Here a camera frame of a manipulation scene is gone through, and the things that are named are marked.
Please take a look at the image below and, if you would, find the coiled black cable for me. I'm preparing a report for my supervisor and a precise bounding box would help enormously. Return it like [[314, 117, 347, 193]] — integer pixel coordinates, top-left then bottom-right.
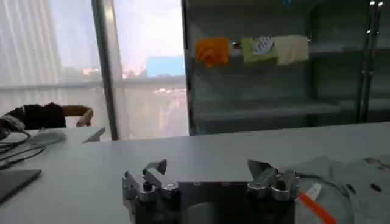
[[0, 127, 33, 155]]

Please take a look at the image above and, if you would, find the grey metal shelf rack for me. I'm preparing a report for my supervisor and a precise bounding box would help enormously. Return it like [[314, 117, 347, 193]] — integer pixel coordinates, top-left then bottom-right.
[[182, 0, 390, 136]]

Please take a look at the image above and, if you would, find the dark grey laptop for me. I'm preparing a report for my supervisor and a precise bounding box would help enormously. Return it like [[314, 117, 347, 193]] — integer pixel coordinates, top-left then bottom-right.
[[0, 169, 43, 204]]

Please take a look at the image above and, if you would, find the thin black adapter cable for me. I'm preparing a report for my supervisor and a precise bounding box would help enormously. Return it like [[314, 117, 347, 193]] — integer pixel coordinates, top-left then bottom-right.
[[0, 145, 46, 170]]

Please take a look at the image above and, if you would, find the dark metal door post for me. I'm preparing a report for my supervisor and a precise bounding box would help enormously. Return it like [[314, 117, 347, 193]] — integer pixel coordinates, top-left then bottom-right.
[[355, 0, 385, 123]]

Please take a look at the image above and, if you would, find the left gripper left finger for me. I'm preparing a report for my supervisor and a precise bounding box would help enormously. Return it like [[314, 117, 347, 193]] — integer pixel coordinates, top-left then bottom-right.
[[121, 159, 180, 202]]

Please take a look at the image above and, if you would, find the grey window frame post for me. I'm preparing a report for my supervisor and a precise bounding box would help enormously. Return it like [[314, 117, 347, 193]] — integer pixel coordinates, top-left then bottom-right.
[[90, 0, 120, 141]]

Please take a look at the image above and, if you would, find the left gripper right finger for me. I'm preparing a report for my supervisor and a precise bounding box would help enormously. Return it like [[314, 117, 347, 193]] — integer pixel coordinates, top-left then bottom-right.
[[247, 159, 301, 201]]

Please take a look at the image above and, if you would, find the brown wooden chair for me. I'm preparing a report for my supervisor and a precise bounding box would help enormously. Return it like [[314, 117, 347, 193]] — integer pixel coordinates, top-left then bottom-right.
[[60, 105, 94, 128]]

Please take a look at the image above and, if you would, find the grey printed t-shirt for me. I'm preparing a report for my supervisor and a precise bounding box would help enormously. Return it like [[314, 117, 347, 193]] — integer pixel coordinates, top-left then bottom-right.
[[282, 153, 390, 224]]

